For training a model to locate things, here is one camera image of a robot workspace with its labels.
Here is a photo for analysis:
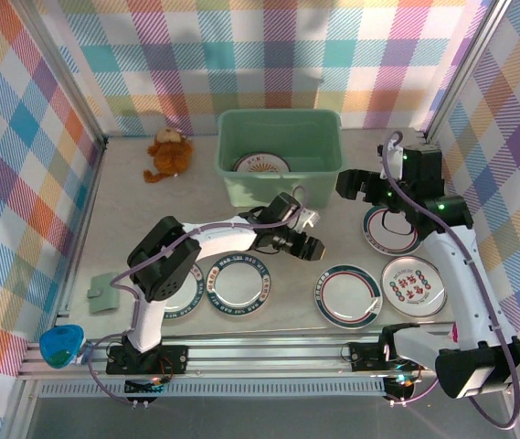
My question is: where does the green plastic bin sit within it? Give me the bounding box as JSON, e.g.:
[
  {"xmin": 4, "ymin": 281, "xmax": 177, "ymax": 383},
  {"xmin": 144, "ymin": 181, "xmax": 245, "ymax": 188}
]
[{"xmin": 215, "ymin": 108, "xmax": 344, "ymax": 208}]

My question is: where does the dark lettered rim plate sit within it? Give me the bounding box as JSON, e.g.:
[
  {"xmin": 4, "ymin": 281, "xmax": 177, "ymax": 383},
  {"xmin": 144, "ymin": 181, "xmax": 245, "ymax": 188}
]
[
  {"xmin": 205, "ymin": 252, "xmax": 272, "ymax": 321},
  {"xmin": 161, "ymin": 260, "xmax": 205, "ymax": 321}
]

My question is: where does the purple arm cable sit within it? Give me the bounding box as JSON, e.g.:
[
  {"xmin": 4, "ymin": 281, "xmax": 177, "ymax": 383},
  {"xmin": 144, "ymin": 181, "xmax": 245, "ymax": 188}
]
[
  {"xmin": 376, "ymin": 131, "xmax": 520, "ymax": 432},
  {"xmin": 86, "ymin": 185, "xmax": 309, "ymax": 408}
]

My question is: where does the orange sunburst white plate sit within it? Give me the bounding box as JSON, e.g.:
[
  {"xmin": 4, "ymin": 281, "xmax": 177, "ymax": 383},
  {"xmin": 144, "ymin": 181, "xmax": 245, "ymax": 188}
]
[{"xmin": 233, "ymin": 153, "xmax": 293, "ymax": 176}]

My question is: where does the black round controller board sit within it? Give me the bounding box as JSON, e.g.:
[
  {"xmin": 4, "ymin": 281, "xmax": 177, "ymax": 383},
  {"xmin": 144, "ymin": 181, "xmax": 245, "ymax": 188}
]
[
  {"xmin": 123, "ymin": 377, "xmax": 165, "ymax": 409},
  {"xmin": 383, "ymin": 373, "xmax": 419, "ymax": 407}
]

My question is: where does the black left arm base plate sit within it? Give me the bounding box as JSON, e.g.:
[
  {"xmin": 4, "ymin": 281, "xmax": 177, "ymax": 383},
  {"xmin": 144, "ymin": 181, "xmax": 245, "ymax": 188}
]
[{"xmin": 105, "ymin": 345, "xmax": 190, "ymax": 377}]

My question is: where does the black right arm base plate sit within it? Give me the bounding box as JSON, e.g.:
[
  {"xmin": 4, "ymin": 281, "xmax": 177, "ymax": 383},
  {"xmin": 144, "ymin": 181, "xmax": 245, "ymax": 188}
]
[{"xmin": 348, "ymin": 341, "xmax": 434, "ymax": 372}]

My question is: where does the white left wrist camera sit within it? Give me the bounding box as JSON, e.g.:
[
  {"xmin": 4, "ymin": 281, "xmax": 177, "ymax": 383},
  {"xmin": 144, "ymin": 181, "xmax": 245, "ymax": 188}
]
[{"xmin": 298, "ymin": 206, "xmax": 321, "ymax": 230}]

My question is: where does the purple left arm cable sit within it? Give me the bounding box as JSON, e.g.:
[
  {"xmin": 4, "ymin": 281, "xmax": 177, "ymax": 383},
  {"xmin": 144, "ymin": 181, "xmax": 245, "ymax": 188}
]
[{"xmin": 86, "ymin": 185, "xmax": 309, "ymax": 408}]

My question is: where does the green red rimmed plate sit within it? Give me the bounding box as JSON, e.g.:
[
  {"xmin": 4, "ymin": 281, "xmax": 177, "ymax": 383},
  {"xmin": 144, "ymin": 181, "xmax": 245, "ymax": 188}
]
[
  {"xmin": 314, "ymin": 263, "xmax": 383, "ymax": 329},
  {"xmin": 362, "ymin": 204, "xmax": 424, "ymax": 256}
]

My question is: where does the grey slotted cable duct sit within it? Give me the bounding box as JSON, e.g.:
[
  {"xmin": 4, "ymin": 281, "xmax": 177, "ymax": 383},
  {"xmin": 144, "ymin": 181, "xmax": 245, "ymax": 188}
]
[{"xmin": 38, "ymin": 381, "xmax": 387, "ymax": 398}]

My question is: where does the green snap wallet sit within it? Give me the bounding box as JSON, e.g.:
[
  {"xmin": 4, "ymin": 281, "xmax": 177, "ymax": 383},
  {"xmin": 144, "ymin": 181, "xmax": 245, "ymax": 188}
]
[{"xmin": 86, "ymin": 272, "xmax": 122, "ymax": 315}]

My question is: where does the brown plush toy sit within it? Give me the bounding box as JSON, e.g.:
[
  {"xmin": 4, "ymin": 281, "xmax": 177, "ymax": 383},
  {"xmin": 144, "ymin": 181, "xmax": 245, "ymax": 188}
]
[{"xmin": 143, "ymin": 127, "xmax": 195, "ymax": 185}]

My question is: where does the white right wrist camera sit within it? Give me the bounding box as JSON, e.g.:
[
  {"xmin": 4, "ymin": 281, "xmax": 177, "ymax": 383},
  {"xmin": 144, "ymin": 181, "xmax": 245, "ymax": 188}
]
[{"xmin": 379, "ymin": 140, "xmax": 405, "ymax": 180}]

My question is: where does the aluminium mounting rail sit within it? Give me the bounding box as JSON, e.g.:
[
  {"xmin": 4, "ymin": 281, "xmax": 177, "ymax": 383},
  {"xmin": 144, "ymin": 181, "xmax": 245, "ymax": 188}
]
[{"xmin": 16, "ymin": 336, "xmax": 519, "ymax": 380}]

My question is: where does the red characters white plate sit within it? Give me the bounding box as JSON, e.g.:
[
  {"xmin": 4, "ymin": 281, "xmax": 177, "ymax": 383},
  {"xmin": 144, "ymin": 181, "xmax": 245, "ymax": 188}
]
[{"xmin": 380, "ymin": 255, "xmax": 448, "ymax": 319}]

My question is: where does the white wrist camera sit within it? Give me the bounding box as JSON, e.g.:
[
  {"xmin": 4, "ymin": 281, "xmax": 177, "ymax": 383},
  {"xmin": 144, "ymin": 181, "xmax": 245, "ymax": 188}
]
[
  {"xmin": 379, "ymin": 140, "xmax": 405, "ymax": 180},
  {"xmin": 298, "ymin": 206, "xmax": 321, "ymax": 230}
]

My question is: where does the aluminium frame post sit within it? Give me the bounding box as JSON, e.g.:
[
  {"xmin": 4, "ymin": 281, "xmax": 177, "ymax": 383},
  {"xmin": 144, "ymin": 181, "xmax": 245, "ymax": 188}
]
[
  {"xmin": 417, "ymin": 0, "xmax": 515, "ymax": 147},
  {"xmin": 20, "ymin": 0, "xmax": 109, "ymax": 155}
]

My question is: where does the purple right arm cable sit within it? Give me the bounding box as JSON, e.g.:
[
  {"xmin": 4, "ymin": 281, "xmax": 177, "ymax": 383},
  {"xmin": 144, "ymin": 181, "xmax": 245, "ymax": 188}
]
[{"xmin": 376, "ymin": 131, "xmax": 520, "ymax": 432}]

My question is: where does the blue triangular plastic device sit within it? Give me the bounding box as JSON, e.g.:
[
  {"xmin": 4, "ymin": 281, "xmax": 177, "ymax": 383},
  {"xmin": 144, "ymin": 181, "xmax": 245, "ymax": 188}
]
[{"xmin": 38, "ymin": 323, "xmax": 88, "ymax": 369}]

